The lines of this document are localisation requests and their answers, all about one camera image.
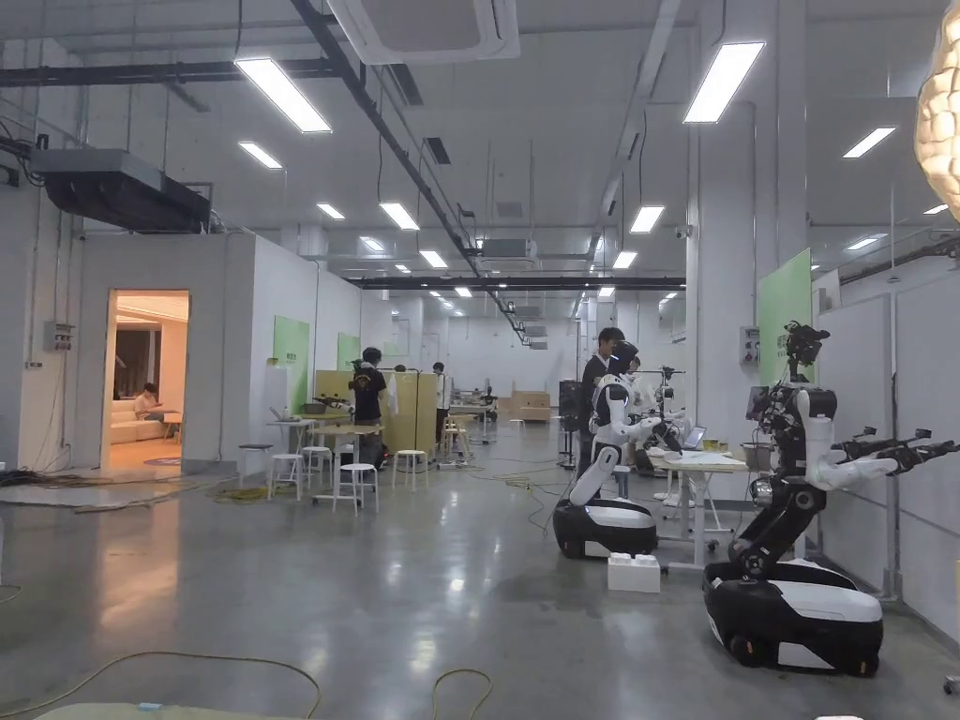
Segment white humanoid robot, black base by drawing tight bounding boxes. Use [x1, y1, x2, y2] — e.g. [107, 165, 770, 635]
[553, 340, 695, 560]

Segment white sofa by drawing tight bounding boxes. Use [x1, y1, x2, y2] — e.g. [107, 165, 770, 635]
[110, 397, 184, 445]

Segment group of round stools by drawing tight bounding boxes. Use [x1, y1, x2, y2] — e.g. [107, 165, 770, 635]
[237, 441, 430, 518]

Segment green sign board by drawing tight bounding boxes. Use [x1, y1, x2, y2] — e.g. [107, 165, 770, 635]
[757, 247, 814, 393]

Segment white foam block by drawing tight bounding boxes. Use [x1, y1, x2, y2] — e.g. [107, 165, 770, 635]
[607, 551, 664, 594]

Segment white table with laptop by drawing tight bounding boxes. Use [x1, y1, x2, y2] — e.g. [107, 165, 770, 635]
[265, 404, 318, 481]
[646, 424, 754, 568]

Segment white and black wheeled robot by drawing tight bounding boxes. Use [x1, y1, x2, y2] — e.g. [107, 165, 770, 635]
[702, 321, 960, 671]

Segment round wooden top table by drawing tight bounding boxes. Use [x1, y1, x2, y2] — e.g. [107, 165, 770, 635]
[303, 422, 386, 505]

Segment yellow cable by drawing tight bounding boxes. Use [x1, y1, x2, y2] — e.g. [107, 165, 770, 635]
[0, 651, 494, 720]

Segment bed with pale green sheet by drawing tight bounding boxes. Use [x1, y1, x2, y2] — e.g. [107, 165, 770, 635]
[53, 700, 365, 720]

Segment pale yellow wooden cabinet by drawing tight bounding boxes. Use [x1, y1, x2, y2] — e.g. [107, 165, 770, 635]
[314, 367, 439, 460]

